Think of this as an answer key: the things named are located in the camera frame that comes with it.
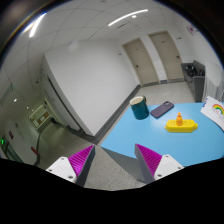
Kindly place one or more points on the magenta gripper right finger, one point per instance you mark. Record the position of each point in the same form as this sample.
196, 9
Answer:
153, 165

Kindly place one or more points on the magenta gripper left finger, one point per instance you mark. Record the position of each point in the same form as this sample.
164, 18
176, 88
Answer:
74, 168

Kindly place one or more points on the orange charger plug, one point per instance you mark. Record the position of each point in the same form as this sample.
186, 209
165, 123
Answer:
179, 119

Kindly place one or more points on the purple smartphone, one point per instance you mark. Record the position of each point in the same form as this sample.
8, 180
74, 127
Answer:
162, 109

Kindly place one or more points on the dark teal mug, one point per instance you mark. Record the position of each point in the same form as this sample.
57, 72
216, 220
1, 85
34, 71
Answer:
139, 107

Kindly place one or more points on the white rainbow card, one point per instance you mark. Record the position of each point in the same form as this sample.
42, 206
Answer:
214, 110

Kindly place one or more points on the left beige door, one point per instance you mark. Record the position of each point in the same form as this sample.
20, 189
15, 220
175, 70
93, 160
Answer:
141, 62

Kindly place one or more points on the beige door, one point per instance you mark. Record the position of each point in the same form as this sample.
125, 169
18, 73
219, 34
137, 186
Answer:
168, 54
141, 62

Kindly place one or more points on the grey cabinet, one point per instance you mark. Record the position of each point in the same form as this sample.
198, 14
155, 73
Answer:
194, 75

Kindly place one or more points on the right beige door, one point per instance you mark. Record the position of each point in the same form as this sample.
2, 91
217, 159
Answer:
168, 54

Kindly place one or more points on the left ceiling light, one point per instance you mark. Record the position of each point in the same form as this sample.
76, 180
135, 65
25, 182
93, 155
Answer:
35, 25

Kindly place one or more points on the long ceiling light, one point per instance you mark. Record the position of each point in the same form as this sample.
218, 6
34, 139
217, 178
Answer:
127, 16

